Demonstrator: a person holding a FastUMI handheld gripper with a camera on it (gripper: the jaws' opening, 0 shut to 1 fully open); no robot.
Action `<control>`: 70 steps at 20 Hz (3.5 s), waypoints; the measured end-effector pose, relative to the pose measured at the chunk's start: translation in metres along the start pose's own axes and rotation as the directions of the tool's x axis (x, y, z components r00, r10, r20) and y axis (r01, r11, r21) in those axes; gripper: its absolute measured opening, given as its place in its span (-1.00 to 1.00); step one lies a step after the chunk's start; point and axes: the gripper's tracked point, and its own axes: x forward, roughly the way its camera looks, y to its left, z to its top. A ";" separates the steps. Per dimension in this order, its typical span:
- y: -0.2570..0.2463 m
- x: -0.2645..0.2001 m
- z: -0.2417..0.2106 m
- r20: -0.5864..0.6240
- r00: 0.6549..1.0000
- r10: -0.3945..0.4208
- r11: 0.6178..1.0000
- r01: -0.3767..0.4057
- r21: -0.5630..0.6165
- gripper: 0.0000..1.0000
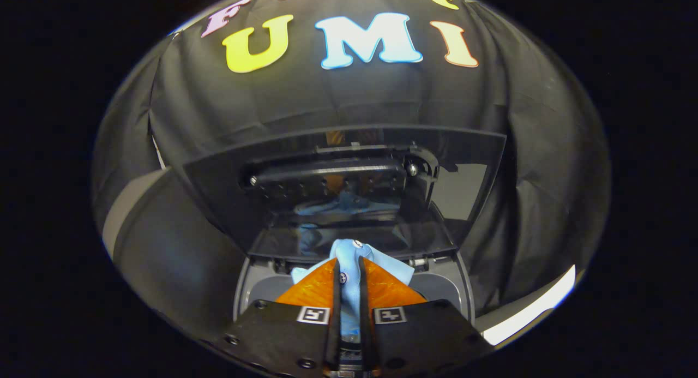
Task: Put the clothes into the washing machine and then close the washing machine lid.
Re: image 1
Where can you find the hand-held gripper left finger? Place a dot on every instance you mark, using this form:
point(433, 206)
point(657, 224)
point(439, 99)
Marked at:
point(283, 340)

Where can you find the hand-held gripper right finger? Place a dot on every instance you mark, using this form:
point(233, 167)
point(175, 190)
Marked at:
point(420, 340)

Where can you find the light blue polo shirt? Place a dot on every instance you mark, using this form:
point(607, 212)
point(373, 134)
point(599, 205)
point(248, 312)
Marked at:
point(349, 252)

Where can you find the dark washing machine lid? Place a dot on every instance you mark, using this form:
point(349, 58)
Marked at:
point(469, 149)

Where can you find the white flat surface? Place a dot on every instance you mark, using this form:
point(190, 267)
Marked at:
point(534, 307)

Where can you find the dark-topped grey cabinet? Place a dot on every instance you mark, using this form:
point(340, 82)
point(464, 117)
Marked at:
point(174, 247)

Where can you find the black backdrop cloth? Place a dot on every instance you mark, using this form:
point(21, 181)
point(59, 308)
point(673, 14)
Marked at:
point(349, 100)

